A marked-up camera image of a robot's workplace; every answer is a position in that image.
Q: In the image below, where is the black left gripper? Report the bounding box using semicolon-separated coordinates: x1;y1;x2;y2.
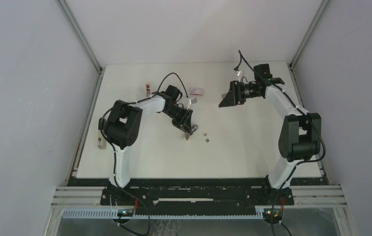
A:
162;105;192;135

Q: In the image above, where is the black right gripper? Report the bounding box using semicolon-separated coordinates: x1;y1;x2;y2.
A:
219;81;261;108

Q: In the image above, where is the beige small stapler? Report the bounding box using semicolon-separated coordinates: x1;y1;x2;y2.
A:
185;125;198;140

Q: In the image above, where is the black and grey large stapler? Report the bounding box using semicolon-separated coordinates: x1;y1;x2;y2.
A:
97;130;107;150

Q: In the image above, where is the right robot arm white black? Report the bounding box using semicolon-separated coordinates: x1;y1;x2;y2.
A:
218;64;326;205

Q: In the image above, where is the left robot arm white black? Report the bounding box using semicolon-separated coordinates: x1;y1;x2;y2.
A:
98;85;198;205

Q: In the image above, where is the red white staple box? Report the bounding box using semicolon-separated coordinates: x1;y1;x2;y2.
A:
189;88;204;96

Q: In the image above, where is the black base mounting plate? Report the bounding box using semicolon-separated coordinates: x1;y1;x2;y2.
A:
55;177;329;216

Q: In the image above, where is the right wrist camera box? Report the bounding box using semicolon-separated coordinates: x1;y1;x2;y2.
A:
233;67;242;77

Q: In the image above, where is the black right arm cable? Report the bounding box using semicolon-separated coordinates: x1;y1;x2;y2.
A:
238;50;326;212

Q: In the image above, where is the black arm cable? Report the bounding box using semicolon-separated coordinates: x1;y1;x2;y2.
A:
98;72;190;196
238;50;326;212

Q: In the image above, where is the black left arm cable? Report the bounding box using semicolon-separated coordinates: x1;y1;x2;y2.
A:
98;72;190;196

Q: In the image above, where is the aluminium front rail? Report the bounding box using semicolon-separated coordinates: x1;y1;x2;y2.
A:
51;185;347;207

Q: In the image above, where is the right aluminium frame post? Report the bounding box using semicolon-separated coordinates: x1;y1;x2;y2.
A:
289;0;332;70

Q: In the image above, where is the aluminium frame corner post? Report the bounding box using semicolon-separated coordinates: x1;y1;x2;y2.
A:
55;0;102;73

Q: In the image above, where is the white cable duct strip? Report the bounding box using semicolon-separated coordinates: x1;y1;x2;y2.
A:
62;208;264;220

